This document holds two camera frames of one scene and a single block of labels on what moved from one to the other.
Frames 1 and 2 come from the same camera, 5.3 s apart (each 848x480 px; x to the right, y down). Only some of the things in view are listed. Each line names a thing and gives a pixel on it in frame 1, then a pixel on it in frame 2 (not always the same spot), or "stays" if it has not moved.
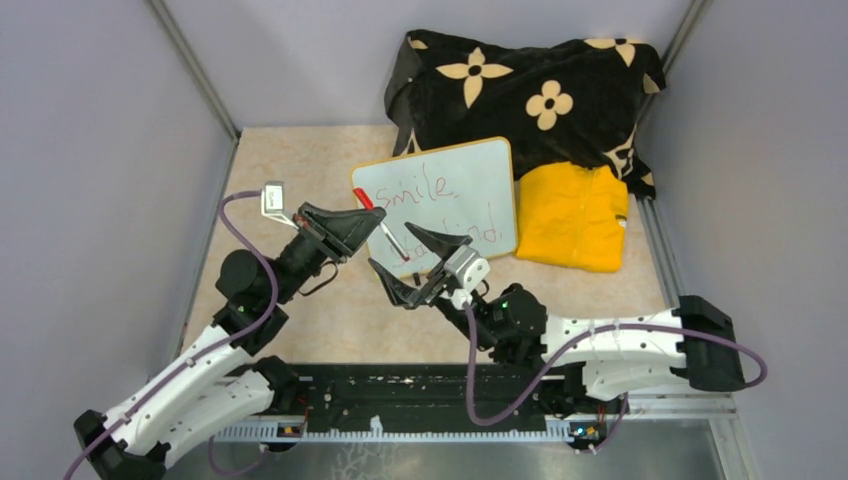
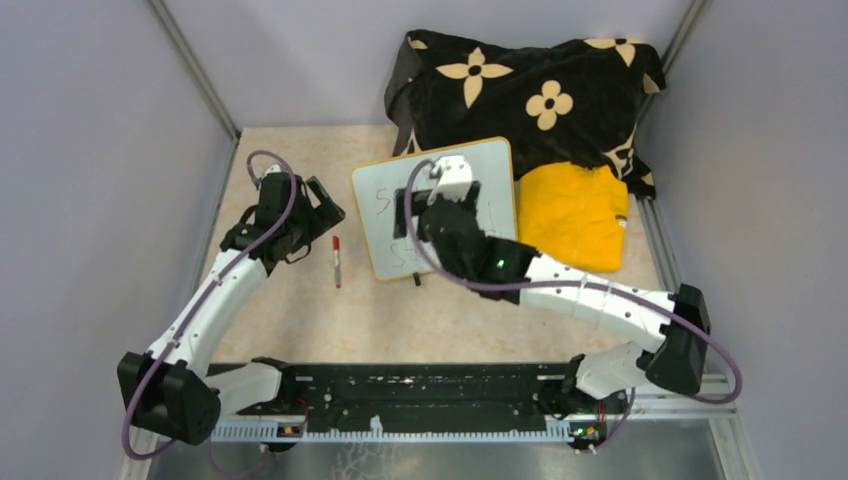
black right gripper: (441, 283) -> (401, 226)
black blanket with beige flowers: (570, 101) stays
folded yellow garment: (572, 216) stays
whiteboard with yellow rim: (465, 190) stays
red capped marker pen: (368, 203) -> (337, 260)
